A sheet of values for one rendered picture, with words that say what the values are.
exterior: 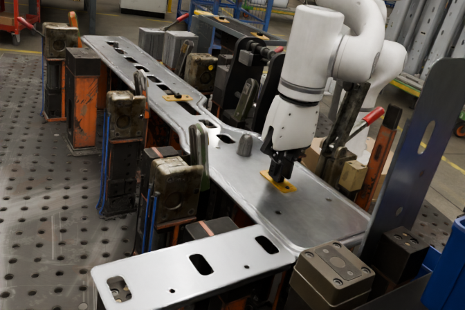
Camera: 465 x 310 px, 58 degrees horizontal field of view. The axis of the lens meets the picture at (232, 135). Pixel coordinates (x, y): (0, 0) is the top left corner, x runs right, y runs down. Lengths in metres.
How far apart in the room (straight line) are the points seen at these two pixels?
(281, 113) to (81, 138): 0.88
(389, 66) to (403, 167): 0.86
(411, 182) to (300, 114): 0.24
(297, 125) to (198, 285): 0.35
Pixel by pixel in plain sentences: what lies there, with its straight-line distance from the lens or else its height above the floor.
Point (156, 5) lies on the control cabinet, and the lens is 8.09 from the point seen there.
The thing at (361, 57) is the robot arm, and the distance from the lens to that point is 0.73.
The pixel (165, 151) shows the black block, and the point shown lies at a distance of 0.93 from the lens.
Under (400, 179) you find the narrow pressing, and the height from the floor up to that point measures 1.17.
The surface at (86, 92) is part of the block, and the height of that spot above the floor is 0.91.
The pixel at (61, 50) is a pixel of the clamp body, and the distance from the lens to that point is 1.66.
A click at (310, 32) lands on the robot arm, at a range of 0.73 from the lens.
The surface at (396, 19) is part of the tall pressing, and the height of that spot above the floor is 0.94.
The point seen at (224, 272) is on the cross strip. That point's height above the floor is 1.00.
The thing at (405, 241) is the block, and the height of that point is 1.08.
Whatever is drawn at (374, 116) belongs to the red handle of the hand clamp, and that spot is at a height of 1.13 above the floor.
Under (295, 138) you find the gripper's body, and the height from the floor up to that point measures 1.11.
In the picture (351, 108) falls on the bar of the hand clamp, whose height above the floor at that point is 1.16.
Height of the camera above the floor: 1.42
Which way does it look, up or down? 24 degrees down
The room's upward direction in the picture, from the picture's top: 11 degrees clockwise
